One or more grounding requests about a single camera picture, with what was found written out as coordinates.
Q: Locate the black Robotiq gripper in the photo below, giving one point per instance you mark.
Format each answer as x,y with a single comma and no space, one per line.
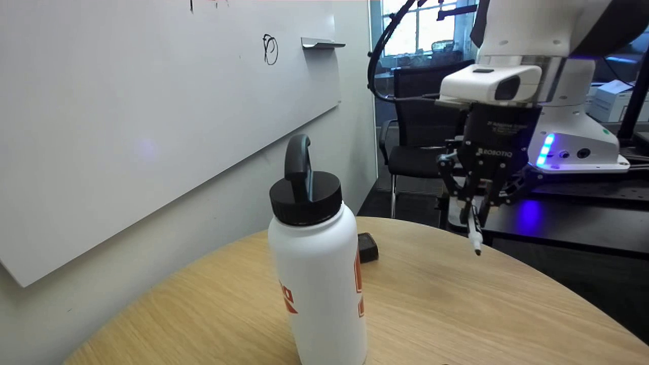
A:
497,149

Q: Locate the white black whiteboard marker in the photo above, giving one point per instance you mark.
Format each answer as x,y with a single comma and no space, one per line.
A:
476,233

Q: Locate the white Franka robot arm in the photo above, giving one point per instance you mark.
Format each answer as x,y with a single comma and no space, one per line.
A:
541,27

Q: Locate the black whiteboard eraser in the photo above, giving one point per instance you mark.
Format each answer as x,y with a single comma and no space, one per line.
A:
368,248

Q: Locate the large white whiteboard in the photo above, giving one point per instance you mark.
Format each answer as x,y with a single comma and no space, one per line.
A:
135,102

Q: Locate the black office chair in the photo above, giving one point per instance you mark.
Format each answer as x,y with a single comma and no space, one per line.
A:
418,129

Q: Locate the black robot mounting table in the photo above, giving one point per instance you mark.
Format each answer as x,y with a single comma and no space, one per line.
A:
581,215

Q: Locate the white cardboard box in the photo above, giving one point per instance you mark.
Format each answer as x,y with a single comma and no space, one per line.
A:
609,102

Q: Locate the black slanted pole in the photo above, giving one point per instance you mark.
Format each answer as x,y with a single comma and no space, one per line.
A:
635,102

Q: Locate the white water bottle black lid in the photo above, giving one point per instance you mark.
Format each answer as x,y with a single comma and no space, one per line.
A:
318,285

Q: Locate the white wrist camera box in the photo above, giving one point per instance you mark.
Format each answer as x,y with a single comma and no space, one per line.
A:
487,83

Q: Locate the white wall shelf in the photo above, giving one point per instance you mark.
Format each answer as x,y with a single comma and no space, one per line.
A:
321,45

